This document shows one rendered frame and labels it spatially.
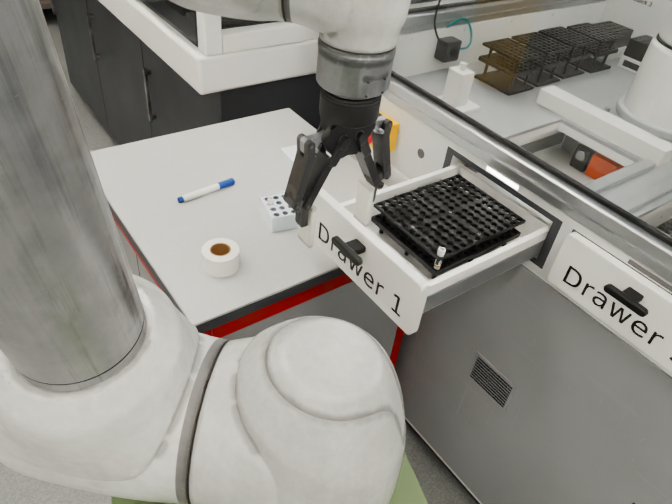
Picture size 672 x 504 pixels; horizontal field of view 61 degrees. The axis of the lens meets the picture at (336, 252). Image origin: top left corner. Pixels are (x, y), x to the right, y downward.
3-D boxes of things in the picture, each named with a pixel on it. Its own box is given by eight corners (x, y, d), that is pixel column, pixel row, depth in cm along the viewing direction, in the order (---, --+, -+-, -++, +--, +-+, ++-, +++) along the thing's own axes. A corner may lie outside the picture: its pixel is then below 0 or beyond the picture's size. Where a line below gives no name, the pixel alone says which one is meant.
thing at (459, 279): (412, 320, 93) (419, 293, 89) (322, 233, 108) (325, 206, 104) (563, 244, 112) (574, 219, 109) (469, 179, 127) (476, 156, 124)
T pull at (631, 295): (642, 319, 89) (646, 313, 88) (601, 290, 93) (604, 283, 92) (654, 310, 90) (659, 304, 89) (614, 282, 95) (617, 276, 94)
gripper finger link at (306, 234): (317, 207, 76) (312, 209, 76) (313, 247, 81) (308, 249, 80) (304, 196, 78) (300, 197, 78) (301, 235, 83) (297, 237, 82)
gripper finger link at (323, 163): (353, 140, 72) (346, 137, 71) (312, 214, 76) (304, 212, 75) (335, 126, 74) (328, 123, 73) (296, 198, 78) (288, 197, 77)
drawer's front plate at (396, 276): (409, 337, 92) (422, 287, 85) (309, 237, 109) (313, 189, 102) (417, 333, 93) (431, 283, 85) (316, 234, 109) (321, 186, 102)
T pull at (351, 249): (357, 268, 91) (358, 261, 90) (330, 242, 95) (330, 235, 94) (374, 261, 93) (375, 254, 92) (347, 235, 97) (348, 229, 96)
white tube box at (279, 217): (271, 233, 118) (272, 218, 115) (258, 209, 123) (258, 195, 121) (326, 222, 122) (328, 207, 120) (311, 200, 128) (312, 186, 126)
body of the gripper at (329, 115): (341, 106, 65) (333, 175, 71) (398, 92, 69) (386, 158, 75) (305, 79, 69) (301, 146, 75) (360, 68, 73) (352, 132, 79)
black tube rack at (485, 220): (431, 286, 99) (439, 258, 95) (369, 231, 109) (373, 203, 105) (515, 246, 110) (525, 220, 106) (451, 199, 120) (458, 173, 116)
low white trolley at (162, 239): (210, 528, 145) (192, 325, 97) (122, 362, 182) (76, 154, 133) (385, 422, 174) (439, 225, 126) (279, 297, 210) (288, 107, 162)
